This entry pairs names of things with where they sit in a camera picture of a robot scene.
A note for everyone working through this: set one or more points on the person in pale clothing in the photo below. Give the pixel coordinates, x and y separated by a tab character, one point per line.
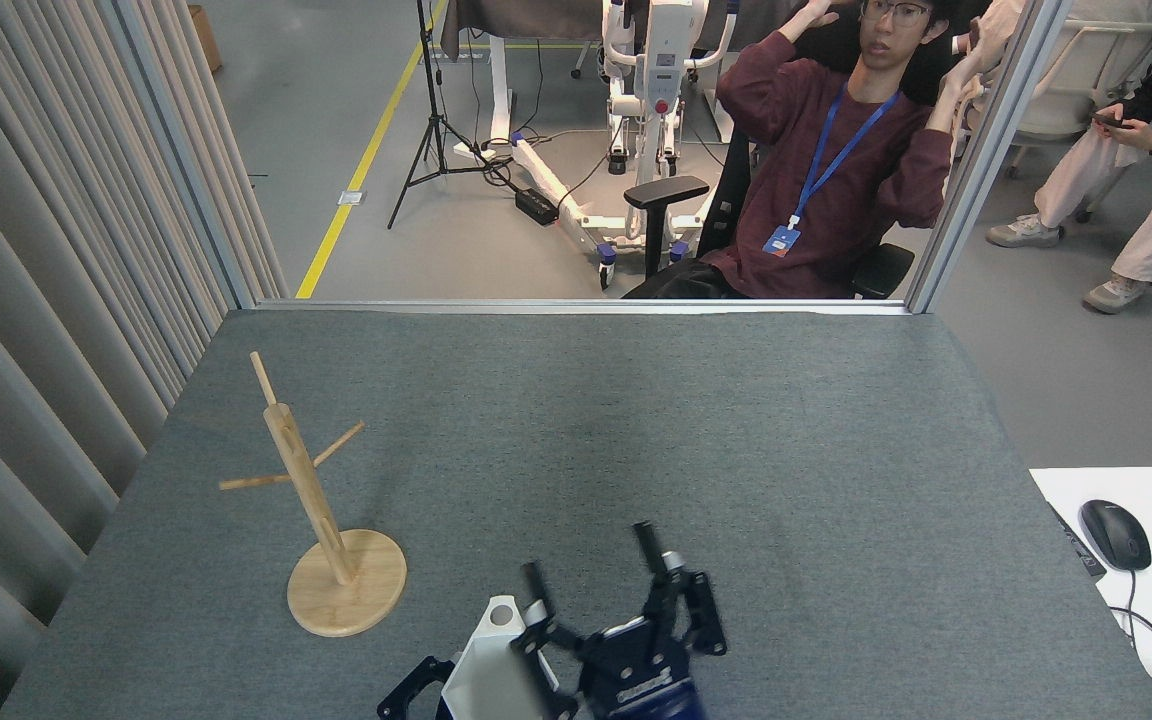
1006	25

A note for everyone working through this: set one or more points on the person's left hand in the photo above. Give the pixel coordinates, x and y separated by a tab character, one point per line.
964	75

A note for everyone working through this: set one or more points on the dark phone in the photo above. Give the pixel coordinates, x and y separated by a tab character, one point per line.
1108	121

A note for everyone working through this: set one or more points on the brown cardboard box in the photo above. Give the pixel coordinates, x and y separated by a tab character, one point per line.
204	40

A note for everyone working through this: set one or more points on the white desk leg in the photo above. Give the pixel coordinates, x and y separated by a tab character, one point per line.
499	90

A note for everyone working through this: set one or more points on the white hexagonal cup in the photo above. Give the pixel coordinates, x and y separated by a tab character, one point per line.
486	670

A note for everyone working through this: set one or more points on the black tripod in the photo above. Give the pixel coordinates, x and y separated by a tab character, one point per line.
427	60

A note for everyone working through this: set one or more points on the small white floor plate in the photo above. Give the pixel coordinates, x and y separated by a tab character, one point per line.
351	197

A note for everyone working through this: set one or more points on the white chair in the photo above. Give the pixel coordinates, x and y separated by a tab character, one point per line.
1086	60

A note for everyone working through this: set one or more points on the black power strip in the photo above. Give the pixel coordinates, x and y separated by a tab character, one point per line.
536	206

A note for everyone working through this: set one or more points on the black office chair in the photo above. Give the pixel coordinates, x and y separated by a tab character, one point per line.
666	190

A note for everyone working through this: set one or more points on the dark rimmed glasses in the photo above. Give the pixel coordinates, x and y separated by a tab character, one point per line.
896	12

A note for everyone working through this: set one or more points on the person on office chair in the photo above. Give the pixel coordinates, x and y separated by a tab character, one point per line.
836	200

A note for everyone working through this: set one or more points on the white stand on wheels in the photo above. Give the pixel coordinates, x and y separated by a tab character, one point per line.
671	40

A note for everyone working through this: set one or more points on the silver table edge rail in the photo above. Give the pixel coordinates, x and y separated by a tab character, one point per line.
586	306

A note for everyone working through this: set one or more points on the person's right hand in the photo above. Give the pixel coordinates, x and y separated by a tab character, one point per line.
811	18

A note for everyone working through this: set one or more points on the black computer mouse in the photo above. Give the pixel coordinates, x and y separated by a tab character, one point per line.
1116	535

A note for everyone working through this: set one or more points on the black flat strip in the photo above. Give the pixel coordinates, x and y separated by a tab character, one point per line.
1081	548

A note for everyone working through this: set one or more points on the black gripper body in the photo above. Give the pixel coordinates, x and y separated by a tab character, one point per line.
641	675

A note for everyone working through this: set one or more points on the dark cloth over desk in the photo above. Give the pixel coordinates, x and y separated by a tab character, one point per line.
526	20

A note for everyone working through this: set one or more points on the grey pleated curtain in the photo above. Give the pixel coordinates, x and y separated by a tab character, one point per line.
36	300

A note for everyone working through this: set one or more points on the silver frame post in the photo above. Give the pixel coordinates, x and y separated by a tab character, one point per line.
986	150

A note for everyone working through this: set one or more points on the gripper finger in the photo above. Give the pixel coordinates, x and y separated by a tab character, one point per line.
534	585
416	680
648	548

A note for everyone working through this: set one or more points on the wooden cup stand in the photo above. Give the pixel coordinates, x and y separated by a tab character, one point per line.
346	595

